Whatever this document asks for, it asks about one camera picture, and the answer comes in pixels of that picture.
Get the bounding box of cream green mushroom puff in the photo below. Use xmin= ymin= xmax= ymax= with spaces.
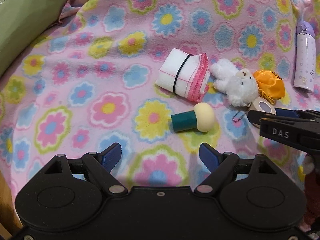
xmin=171 ymin=102 xmax=215 ymax=133

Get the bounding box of orange satin drawstring pouch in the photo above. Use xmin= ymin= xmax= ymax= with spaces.
xmin=253 ymin=70 xmax=286 ymax=105

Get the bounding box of white teddy bear keychain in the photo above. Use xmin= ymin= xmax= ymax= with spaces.
xmin=209 ymin=59 xmax=259 ymax=107

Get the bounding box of white pink cloth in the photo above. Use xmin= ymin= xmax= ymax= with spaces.
xmin=156 ymin=48 xmax=210 ymax=103

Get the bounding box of beige tape roll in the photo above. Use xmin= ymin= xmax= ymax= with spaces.
xmin=247 ymin=97 xmax=276 ymax=128

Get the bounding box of purple thermos bottle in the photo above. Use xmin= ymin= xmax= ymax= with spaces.
xmin=293 ymin=21 xmax=316 ymax=93

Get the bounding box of pink floral fleece blanket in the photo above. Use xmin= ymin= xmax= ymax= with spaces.
xmin=1 ymin=0 xmax=319 ymax=195

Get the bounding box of green pillow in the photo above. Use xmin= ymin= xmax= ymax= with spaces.
xmin=1 ymin=0 xmax=68 ymax=74

